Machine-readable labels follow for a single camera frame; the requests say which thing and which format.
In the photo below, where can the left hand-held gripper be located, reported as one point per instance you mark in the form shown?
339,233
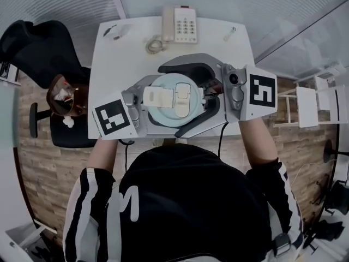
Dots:
111,117

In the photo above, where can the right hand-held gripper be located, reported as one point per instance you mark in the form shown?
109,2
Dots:
261,91

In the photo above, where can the light blue bottle lid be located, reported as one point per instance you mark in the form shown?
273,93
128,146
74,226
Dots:
163,112

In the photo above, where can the person's right forearm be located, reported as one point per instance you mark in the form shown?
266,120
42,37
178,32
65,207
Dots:
257,146

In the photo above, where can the person's left forearm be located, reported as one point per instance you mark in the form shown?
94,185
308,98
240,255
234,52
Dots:
105,154

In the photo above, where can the clear tube with dark cap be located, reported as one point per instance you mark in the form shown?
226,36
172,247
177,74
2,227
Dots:
229,34

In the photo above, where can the beige desk telephone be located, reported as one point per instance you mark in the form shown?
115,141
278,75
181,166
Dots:
185,23

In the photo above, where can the bin with brown bag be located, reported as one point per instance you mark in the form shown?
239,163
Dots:
68,97

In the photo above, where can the crumpled white paper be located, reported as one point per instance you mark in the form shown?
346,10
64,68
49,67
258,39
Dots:
68,121

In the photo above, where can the black chair with armrest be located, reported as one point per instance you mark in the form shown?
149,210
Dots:
71,135

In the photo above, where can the small black pen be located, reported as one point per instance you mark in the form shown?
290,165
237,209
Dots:
109,30

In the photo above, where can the person's black white-striped top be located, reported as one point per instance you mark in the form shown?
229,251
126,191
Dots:
191,201

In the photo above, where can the white wooden stool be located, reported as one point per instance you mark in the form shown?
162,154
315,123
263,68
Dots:
306,105

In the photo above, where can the black high-back office chair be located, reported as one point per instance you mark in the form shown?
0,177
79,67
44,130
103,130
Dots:
41,53

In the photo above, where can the black round stand base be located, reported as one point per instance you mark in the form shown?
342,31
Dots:
331,151

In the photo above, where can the black bag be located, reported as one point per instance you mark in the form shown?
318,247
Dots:
339,195

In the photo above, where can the white low shelf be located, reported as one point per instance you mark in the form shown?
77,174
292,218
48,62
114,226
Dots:
24,239

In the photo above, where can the black tripod legs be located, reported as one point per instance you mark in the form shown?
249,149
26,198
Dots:
325,231

